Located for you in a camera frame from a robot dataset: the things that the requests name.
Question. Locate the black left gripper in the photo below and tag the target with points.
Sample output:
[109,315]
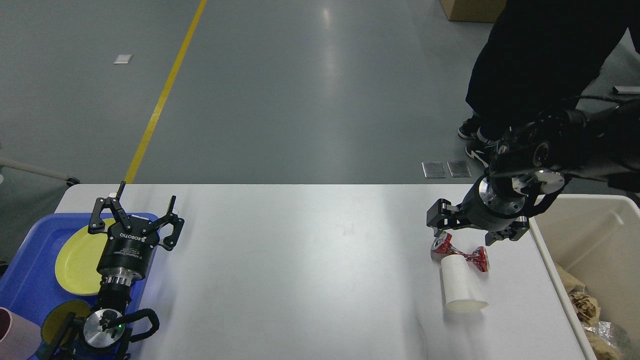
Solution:
[127,252]

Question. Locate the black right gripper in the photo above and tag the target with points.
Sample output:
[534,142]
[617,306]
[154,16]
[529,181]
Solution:
[486,206]

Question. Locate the red foil wrapper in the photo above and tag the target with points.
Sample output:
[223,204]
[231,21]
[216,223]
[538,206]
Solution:
[442,245]

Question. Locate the yellow plate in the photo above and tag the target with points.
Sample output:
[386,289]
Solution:
[76,265]

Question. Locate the white paper cup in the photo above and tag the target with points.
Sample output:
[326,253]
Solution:
[460,286]

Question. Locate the brown paper bag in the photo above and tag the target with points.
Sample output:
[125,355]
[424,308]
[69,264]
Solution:
[601,349]
[569,282]

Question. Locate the dark teal mug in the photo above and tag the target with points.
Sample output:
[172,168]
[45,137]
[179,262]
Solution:
[55,319]

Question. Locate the pink mug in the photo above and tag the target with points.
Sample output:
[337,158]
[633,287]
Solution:
[19,337]

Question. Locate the aluminium foil sheet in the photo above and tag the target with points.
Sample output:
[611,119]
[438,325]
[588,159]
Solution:
[614,335]

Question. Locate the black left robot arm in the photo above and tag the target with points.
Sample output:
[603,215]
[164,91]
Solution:
[109,329]

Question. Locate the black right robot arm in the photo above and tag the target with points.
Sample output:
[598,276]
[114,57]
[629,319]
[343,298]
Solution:
[534,162]

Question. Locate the right metal floor plate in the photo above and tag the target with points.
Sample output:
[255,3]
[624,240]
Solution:
[459,169]

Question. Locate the metal floor plate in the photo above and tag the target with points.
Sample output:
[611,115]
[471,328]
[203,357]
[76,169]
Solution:
[433,170]
[459,169]

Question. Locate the left metal floor plate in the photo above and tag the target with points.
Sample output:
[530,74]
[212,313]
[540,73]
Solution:
[433,170]

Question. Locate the chair leg with caster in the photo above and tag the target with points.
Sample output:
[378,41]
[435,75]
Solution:
[28,168]

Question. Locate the beige plastic bin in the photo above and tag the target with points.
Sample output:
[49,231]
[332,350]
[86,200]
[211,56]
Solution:
[595,237]

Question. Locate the blue plastic tray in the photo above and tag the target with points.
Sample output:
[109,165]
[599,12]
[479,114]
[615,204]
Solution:
[30,288]

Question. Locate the crumpled brown paper ball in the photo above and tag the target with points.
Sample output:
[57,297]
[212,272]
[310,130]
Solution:
[586,308]

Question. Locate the seated person in black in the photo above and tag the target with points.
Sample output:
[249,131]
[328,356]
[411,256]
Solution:
[538,53]

